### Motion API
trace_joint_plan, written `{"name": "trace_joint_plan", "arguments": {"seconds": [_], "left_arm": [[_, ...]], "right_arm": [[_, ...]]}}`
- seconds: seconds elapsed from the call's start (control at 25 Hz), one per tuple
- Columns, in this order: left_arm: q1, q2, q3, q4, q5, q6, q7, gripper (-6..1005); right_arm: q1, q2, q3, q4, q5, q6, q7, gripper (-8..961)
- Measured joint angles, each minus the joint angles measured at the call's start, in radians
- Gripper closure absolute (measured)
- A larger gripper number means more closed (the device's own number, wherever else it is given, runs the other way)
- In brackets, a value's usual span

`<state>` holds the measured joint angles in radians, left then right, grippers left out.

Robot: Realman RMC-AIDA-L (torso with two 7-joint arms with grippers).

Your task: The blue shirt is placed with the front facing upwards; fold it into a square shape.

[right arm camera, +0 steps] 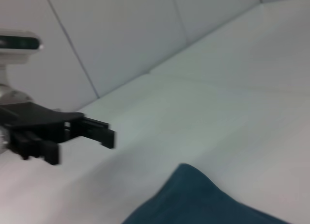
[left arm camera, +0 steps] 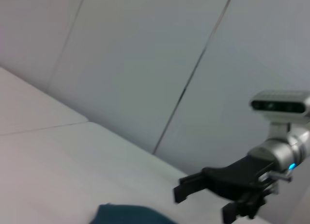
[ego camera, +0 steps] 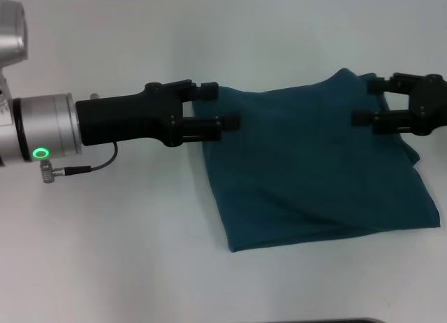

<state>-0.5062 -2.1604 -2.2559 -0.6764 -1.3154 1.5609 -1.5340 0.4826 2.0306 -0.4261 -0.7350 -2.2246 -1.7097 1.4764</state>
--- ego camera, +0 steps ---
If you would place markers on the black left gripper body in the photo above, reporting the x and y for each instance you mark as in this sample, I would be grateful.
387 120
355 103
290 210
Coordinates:
129 118

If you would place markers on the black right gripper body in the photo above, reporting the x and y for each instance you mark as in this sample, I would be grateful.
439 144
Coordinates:
431 104

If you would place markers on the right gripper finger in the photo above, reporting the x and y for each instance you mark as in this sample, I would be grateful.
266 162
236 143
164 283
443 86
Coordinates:
380 122
391 83

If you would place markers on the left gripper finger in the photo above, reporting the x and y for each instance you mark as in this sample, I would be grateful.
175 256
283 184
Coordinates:
209 127
195 90

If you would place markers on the teal blue printed t-shirt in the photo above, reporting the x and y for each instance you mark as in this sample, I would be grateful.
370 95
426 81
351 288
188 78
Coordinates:
307 169

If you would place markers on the dark grey flat panel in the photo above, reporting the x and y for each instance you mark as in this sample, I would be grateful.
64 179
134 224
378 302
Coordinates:
314 321

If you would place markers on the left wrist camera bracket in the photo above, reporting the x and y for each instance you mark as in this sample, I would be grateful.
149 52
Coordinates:
3 95

